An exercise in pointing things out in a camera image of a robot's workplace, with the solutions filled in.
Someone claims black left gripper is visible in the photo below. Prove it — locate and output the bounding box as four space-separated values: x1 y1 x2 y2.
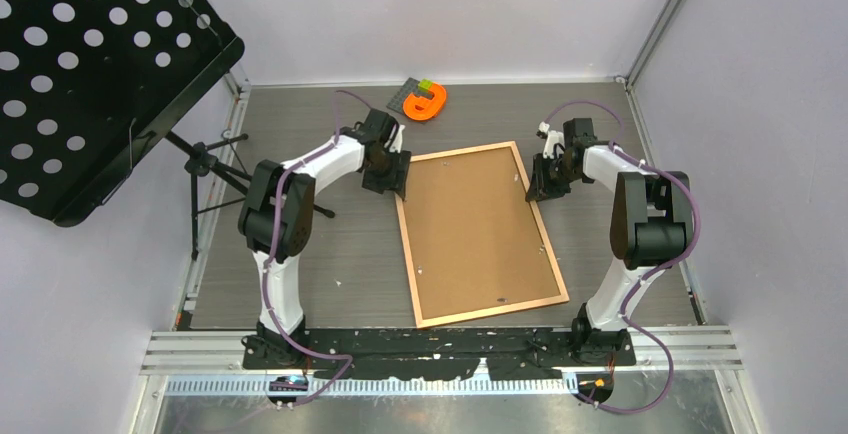
363 147 410 198

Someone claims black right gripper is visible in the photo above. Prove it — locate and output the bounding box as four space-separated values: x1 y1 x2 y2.
528 153 583 203

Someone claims brown cardboard backing board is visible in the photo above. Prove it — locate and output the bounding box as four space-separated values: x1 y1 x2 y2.
400 147 564 323

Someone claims wooden picture frame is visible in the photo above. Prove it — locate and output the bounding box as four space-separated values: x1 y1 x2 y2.
394 140 571 330

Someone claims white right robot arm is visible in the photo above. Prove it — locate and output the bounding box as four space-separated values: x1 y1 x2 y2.
525 118 695 365

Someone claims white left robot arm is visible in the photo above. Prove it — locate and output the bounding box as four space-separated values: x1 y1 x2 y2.
238 109 411 368

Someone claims grey lego baseplate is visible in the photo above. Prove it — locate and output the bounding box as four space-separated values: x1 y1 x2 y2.
386 77 420 115

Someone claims green lego brick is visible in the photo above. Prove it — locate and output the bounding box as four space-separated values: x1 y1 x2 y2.
417 79 433 96

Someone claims black perforated music stand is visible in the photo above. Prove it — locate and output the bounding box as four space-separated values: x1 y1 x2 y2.
1 0 245 228

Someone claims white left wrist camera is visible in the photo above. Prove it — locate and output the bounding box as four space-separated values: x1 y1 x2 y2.
389 124 405 153

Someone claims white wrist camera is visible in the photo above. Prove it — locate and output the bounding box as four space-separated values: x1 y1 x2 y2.
537 122 565 160
389 124 405 153

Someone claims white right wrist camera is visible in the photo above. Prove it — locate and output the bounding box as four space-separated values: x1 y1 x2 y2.
537 122 565 160

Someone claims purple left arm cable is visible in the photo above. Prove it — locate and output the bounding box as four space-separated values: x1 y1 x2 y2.
261 89 376 409

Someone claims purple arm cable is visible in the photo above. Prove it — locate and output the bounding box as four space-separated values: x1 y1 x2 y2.
541 99 702 417
261 89 376 409

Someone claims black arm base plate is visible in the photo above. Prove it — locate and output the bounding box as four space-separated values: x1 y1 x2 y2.
241 327 636 381

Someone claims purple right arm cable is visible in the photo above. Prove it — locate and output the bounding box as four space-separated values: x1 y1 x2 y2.
541 99 702 417

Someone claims aluminium rail with ruler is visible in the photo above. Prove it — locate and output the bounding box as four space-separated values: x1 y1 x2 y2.
141 326 744 397

